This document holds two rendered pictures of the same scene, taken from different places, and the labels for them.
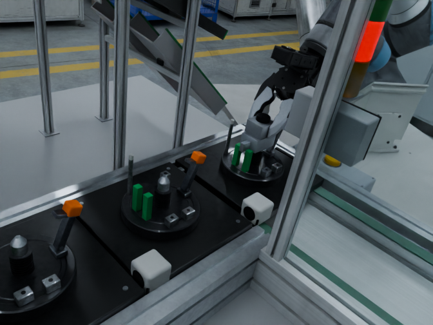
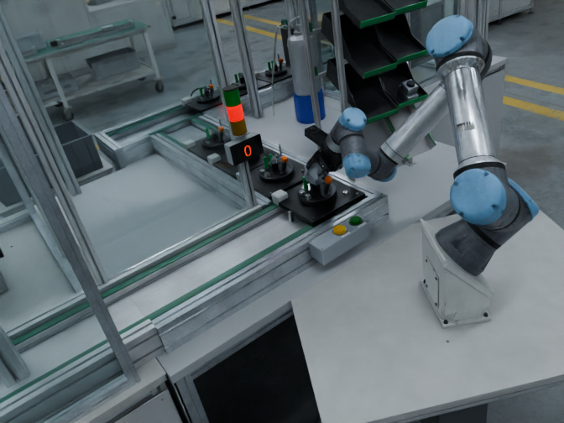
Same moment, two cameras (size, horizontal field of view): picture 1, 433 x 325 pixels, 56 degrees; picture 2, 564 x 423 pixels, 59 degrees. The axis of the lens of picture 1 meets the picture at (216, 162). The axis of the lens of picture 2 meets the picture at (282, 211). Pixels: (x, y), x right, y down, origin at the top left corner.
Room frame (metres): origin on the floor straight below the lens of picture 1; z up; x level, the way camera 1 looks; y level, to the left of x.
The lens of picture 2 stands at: (1.17, -1.57, 1.90)
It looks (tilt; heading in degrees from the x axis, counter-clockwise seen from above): 32 degrees down; 111
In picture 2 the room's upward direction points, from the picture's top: 11 degrees counter-clockwise
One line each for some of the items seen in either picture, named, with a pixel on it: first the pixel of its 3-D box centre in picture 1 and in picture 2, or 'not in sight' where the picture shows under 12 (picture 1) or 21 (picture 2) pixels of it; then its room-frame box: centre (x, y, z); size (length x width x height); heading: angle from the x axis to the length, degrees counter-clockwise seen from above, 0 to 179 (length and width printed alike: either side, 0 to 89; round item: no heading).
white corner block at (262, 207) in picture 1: (256, 209); (279, 197); (0.62, -0.09, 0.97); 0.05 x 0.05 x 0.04; 51
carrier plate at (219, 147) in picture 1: (250, 172); (317, 197); (0.75, -0.08, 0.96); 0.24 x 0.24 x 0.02; 51
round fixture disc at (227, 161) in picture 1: (252, 165); (316, 193); (0.75, -0.08, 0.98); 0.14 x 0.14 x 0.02
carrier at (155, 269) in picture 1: (162, 194); (274, 164); (0.56, 0.08, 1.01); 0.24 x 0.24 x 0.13; 51
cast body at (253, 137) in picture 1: (256, 131); (312, 171); (0.75, -0.07, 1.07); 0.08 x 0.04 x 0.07; 141
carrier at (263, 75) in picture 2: not in sight; (274, 66); (0.20, 1.36, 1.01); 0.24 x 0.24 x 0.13; 51
